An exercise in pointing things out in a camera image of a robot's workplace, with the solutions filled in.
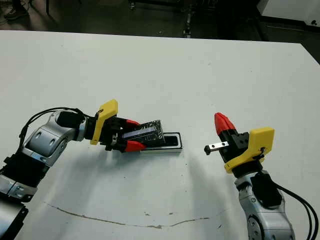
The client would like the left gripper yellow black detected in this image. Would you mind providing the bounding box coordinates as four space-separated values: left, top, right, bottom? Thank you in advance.
90 99 147 153

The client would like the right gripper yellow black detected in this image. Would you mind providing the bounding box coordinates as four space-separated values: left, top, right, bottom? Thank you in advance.
203 112 275 174

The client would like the black camera box lid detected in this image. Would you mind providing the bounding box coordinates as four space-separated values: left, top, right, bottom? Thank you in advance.
119 119 166 146

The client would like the white cabinet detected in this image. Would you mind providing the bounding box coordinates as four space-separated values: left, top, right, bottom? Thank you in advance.
257 0 320 26

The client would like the person's dark shoe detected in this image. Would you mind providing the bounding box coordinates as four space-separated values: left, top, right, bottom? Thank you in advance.
3 8 24 22

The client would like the white-lined camera box base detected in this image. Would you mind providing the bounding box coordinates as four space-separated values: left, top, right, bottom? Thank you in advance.
139 131 184 156

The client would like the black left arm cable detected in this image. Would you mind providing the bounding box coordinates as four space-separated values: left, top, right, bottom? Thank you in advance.
18 107 100 141

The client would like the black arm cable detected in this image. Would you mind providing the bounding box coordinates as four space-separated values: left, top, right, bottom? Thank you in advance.
18 107 100 141
274 183 317 240

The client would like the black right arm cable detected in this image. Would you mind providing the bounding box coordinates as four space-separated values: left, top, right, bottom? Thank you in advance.
274 183 317 240

